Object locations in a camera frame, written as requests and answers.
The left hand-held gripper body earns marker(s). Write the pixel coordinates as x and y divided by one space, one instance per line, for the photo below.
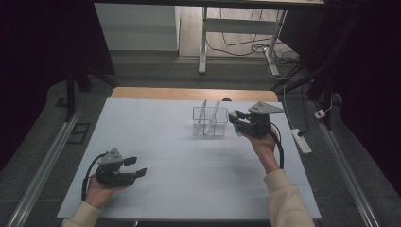
110 178

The white power strip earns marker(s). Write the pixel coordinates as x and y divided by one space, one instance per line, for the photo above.
301 142

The black stand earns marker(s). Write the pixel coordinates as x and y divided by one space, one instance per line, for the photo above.
324 88
70 94

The person's right hand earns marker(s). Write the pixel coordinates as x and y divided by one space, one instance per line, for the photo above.
263 148

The small white adapter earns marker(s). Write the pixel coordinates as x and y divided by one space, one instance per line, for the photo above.
320 114

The black floor frame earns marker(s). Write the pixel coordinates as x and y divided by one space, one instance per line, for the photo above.
71 134

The aluminium floor rail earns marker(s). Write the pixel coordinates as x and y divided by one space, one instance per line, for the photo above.
346 176
44 170

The person's left hand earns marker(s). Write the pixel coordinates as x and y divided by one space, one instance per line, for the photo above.
97 194

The white cabinet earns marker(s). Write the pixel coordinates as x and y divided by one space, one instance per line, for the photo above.
135 28

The white desk frame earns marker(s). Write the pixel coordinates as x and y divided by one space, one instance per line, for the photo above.
239 26

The white pen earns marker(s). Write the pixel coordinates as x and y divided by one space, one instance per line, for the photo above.
212 116

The clear pen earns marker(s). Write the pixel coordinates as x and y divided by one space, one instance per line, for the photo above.
201 115

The clear plastic pen holder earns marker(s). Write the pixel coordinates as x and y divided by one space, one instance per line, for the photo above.
217 126

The white table sheet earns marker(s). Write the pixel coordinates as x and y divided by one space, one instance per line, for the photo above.
189 167

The dark curtain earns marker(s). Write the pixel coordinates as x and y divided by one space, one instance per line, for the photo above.
38 47
369 63

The black table grommet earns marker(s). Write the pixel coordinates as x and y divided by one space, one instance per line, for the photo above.
226 99

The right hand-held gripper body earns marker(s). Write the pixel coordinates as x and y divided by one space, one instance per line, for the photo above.
257 124

